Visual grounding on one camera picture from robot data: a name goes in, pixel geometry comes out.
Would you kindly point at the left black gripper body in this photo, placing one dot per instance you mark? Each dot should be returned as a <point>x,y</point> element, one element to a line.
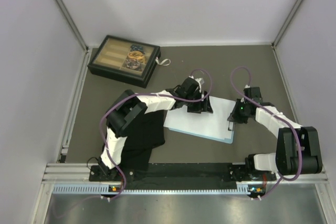
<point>195,106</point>

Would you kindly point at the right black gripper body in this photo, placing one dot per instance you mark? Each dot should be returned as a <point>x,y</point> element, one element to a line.
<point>241,116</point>

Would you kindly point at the white paper sheet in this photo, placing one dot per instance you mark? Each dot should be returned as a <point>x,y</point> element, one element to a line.
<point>221,110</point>

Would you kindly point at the light blue clipboard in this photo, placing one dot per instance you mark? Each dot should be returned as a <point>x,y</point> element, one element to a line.
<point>212,130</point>

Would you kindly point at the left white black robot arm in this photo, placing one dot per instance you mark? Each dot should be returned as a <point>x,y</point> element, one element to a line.
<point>127,113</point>

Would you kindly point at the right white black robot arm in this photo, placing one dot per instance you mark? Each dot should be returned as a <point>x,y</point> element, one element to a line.
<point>297,149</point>

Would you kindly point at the white ribbon tab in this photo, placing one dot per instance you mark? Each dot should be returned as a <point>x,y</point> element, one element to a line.
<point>164,62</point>

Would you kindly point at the black cloth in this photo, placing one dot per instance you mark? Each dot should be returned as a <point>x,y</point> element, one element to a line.
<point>133,151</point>

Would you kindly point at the yellow rubber bands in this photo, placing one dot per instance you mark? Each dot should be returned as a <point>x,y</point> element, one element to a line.
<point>137,55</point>

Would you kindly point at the black compartment display box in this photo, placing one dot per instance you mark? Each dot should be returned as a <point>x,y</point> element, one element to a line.
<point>110,61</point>

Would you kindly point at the blue black small items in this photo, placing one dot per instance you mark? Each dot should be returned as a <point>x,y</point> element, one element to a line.
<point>135,47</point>

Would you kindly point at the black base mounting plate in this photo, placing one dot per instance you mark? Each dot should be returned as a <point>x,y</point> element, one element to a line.
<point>226,172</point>

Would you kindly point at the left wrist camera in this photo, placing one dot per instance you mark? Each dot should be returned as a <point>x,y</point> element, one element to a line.
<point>200,82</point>

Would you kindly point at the grey slotted cable duct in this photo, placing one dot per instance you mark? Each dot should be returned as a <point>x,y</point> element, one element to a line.
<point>76,189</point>

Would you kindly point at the left aluminium corner post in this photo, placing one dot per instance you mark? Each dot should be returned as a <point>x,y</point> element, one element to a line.
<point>69,20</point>

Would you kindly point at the aluminium corner post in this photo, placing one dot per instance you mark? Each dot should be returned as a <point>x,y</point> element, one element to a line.
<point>69,20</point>
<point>287,22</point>

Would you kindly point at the right aluminium corner post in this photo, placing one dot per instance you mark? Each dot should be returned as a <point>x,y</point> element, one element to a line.
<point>287,22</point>

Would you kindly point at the aluminium front frame rail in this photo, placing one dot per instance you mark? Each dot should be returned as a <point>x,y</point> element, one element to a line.
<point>76,173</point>

